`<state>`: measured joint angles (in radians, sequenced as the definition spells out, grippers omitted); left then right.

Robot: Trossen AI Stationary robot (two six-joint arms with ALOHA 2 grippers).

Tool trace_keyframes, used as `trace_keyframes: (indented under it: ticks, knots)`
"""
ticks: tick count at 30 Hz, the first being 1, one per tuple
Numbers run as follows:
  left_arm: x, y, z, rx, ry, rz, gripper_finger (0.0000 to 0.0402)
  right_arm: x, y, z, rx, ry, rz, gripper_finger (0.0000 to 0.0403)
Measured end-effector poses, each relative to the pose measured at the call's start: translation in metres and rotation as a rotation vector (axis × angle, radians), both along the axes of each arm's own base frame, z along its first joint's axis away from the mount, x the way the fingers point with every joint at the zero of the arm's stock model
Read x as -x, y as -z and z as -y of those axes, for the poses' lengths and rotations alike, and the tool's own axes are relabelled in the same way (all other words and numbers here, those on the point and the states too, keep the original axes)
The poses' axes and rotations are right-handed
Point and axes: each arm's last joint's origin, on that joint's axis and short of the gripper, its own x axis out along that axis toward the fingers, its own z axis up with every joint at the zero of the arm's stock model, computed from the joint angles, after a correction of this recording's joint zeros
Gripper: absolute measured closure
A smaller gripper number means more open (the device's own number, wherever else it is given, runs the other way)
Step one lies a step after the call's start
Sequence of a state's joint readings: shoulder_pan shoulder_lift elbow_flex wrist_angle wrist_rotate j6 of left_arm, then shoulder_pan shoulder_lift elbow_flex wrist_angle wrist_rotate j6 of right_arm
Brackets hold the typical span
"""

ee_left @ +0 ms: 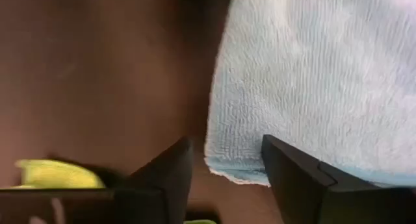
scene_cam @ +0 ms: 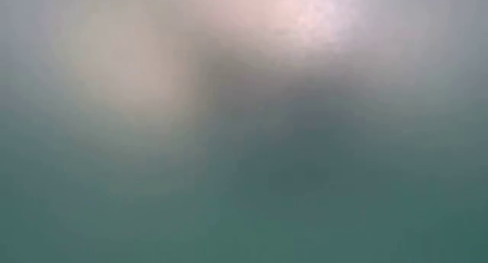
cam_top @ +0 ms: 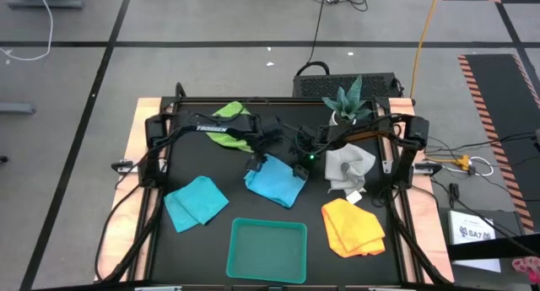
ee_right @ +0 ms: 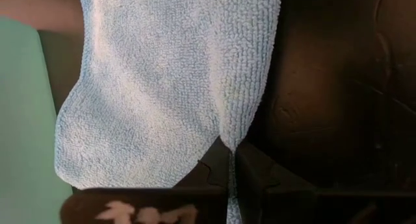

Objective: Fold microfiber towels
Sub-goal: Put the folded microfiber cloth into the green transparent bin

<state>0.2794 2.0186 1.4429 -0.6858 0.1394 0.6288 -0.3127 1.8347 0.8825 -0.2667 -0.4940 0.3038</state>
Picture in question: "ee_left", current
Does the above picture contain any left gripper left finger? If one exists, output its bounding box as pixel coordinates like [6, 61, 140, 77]
[0, 138, 195, 224]

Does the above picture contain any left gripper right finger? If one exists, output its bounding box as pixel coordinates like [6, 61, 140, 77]
[261, 135, 416, 224]

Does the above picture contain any light blue microfiber towel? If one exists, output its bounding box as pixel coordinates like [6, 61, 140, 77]
[203, 0, 416, 188]

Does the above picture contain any green microfiber towel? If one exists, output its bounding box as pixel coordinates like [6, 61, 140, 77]
[12, 158, 217, 224]

